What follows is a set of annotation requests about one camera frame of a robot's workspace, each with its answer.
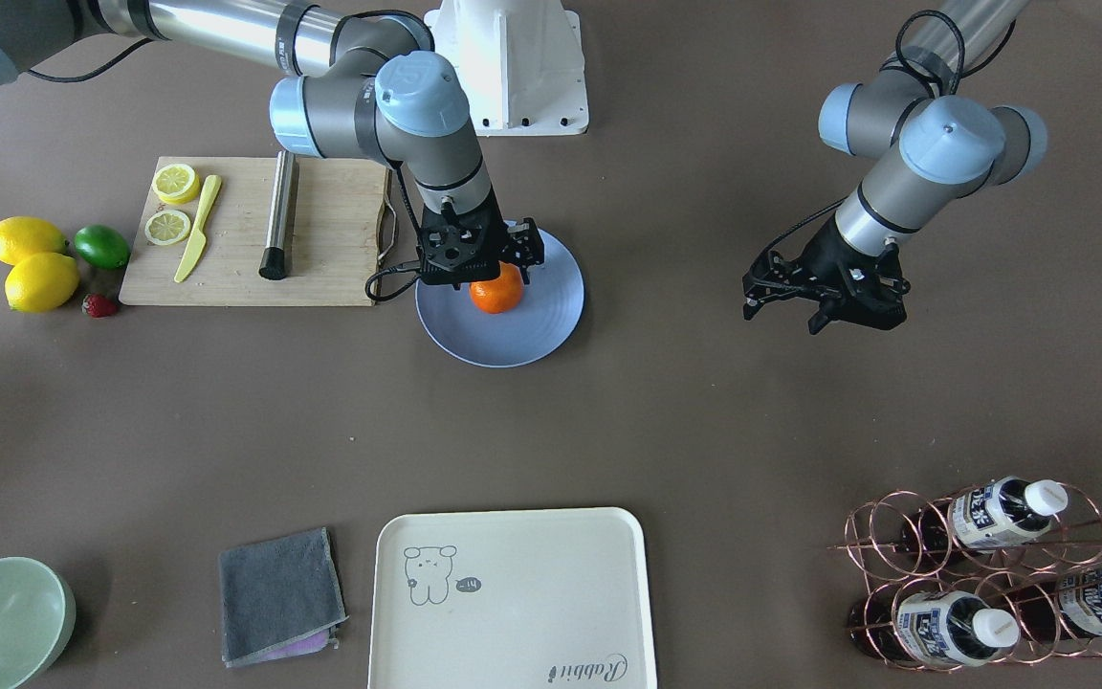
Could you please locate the orange mandarin fruit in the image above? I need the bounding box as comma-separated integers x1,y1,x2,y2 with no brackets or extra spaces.
469,262,525,315

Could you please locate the copper wire bottle rack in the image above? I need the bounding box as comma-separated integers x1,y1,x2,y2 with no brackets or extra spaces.
841,480,1102,672

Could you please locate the cream rabbit tray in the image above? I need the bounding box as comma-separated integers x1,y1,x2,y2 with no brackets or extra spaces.
367,507,659,688

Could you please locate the grey folded cloth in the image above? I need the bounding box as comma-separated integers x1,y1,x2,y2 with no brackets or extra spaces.
218,527,348,668

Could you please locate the blue round plate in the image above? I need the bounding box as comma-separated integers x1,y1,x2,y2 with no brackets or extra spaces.
415,230,585,367

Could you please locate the mint green bowl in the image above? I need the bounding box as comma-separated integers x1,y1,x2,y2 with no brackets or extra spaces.
0,557,77,688

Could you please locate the tea bottle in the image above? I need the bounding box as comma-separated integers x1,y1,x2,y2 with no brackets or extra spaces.
1015,567,1102,642
846,591,1022,670
899,476,1069,563

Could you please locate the steel muddler black tip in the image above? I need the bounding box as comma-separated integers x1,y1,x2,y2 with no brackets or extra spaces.
258,149,298,280

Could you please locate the yellow lemon upper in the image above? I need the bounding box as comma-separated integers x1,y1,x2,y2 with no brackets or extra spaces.
0,215,67,266

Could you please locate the yellow lemon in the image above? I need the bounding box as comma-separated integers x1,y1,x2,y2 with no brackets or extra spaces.
4,252,79,313
0,215,67,266

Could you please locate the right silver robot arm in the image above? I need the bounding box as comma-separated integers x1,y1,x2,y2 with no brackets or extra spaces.
0,1,545,286

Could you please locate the lemon half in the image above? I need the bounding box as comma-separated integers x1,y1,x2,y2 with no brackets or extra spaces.
150,163,202,205
143,209,192,247

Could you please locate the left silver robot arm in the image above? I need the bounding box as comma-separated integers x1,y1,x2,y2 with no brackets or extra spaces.
742,1,1052,333

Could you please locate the green lime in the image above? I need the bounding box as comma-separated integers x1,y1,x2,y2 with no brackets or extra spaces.
73,224,131,270

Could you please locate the lemon half lower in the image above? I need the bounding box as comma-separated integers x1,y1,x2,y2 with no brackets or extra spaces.
150,163,202,205

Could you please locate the wooden cutting board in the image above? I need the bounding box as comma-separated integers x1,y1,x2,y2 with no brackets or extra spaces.
120,157,388,306

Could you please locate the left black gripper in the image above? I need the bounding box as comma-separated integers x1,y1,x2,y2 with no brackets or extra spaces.
742,218,911,335

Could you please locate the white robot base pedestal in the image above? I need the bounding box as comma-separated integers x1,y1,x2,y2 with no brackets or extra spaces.
424,1,590,137

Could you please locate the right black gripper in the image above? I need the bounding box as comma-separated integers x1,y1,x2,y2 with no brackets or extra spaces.
417,201,545,287

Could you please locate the red strawberry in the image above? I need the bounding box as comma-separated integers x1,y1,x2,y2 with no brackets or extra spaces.
80,293,120,319

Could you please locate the yellow lemon lower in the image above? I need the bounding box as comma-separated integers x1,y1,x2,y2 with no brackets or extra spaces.
4,252,79,313

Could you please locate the lemon half upper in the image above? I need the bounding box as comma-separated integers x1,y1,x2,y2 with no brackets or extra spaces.
143,209,192,247

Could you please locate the yellow plastic knife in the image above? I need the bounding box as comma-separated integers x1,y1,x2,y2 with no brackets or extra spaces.
172,174,223,283

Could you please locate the tea bottle middle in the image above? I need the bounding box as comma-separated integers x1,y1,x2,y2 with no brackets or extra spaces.
846,591,1022,670

